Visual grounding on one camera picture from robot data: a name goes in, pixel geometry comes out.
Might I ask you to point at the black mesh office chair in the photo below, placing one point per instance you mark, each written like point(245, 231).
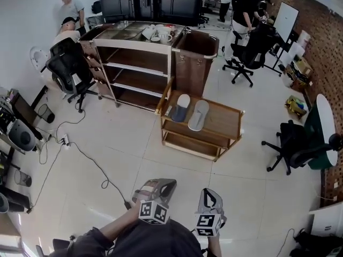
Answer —
point(294, 146)
point(249, 52)
point(68, 68)

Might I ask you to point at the person's left forearm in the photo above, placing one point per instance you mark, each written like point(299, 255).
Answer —
point(120, 223)

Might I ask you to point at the person's dark shirt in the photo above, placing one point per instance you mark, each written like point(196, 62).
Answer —
point(150, 242)

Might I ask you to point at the whiteboard on black stand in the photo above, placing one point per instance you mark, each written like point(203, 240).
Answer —
point(285, 20)

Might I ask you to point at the black mesh waste basket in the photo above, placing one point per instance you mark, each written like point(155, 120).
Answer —
point(22, 178)
point(46, 114)

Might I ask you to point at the brown housekeeping cart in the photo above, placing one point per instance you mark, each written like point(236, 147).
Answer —
point(134, 63)

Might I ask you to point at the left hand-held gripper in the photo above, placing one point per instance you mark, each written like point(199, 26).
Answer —
point(150, 197)

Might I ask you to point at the black bag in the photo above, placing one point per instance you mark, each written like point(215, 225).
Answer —
point(319, 242)

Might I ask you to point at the person's right forearm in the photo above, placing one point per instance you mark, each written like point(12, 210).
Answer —
point(214, 246)

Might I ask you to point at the black ball camera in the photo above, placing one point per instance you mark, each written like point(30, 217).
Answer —
point(336, 142)

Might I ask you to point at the wooden shelf cart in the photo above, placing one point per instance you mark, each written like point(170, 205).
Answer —
point(219, 122)

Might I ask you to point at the brown laundry bin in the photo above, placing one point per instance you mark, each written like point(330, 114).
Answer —
point(194, 63)

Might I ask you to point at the white mug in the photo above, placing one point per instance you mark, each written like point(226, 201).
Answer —
point(163, 37)

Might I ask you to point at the dark desk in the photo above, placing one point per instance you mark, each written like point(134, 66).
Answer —
point(25, 108)

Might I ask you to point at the blue and white slipper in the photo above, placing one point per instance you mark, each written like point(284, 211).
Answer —
point(180, 108)

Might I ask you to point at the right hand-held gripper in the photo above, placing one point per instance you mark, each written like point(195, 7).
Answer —
point(210, 221)

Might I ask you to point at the box of colourful packets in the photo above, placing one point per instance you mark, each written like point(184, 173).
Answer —
point(296, 106)

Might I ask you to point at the open cardboard box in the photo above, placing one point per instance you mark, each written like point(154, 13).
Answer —
point(300, 72)

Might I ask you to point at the white plastic stool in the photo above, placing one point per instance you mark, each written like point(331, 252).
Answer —
point(38, 56)

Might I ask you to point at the grey slipper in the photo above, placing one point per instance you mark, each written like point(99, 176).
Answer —
point(199, 115)

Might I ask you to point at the white low cabinet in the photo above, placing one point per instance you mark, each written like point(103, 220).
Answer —
point(328, 219)

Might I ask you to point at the white power strip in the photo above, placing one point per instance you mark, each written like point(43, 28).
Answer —
point(65, 140)

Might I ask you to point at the white bowl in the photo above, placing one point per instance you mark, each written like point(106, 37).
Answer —
point(155, 39)

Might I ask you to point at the green round table white top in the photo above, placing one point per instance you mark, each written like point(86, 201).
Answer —
point(325, 127)

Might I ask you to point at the large black display cabinet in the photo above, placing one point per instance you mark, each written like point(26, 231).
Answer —
point(150, 1)

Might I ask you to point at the black backpack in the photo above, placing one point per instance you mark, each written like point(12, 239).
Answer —
point(96, 7)

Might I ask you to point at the grey round appliance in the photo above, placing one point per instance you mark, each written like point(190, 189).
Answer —
point(22, 136)

